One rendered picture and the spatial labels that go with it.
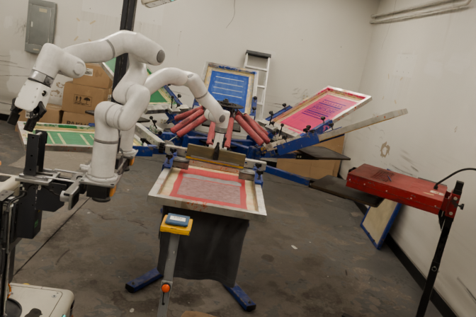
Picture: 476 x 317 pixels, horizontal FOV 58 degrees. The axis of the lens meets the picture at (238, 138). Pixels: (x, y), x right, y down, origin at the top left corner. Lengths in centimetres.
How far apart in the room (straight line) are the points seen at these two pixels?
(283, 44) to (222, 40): 93
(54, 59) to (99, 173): 50
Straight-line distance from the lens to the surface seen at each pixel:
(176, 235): 198
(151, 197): 214
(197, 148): 262
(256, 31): 672
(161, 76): 225
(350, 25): 694
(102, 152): 179
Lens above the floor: 174
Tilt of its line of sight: 12 degrees down
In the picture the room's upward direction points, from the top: 11 degrees clockwise
